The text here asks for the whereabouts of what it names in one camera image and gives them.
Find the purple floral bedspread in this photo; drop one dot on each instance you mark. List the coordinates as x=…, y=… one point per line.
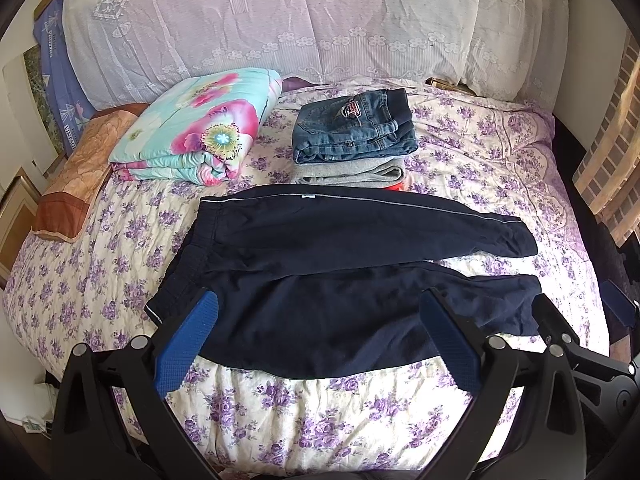
x=493, y=157

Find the wooden lattice panel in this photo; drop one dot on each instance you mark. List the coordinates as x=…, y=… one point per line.
x=608, y=176

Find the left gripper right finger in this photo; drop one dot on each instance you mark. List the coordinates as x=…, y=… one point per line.
x=547, y=438

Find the blue patterned pillow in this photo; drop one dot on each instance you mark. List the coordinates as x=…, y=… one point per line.
x=68, y=103

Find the folded blue jeans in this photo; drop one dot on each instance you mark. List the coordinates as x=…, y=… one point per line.
x=372, y=124

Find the folded grey garment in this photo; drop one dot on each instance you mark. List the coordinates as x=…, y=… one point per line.
x=380, y=172

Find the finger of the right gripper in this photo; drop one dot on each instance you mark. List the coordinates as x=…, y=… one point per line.
x=625, y=309

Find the navy blue pants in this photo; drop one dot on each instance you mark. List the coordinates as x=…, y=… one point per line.
x=318, y=282

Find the folded red garment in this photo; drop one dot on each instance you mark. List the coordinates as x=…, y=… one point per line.
x=396, y=187

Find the folded floral turquoise quilt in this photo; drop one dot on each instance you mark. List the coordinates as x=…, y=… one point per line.
x=200, y=130

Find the brown orange blanket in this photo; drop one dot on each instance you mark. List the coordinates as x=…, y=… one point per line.
x=64, y=208

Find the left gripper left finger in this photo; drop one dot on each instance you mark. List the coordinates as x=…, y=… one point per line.
x=90, y=440

